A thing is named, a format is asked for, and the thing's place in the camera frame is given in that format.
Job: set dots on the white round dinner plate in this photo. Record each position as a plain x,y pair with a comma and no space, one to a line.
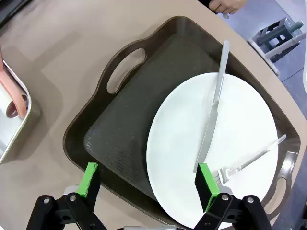
182,134

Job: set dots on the dark brown serving tray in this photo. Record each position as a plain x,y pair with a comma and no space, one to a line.
120,119

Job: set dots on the rectangular steel container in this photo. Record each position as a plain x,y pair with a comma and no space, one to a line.
14,141

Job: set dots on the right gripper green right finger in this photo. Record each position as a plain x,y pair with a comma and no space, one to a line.
206,184

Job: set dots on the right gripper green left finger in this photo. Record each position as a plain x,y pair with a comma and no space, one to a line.
90,177

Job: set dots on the silver table knife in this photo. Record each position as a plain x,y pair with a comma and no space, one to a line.
209,127

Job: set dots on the silver fork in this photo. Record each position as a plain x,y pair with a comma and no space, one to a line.
225,173

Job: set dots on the grey plastic step stool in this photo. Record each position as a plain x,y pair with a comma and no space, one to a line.
271,31

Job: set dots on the small white handheld object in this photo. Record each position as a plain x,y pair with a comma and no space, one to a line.
226,15

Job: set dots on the person's left hand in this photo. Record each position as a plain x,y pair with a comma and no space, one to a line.
225,6

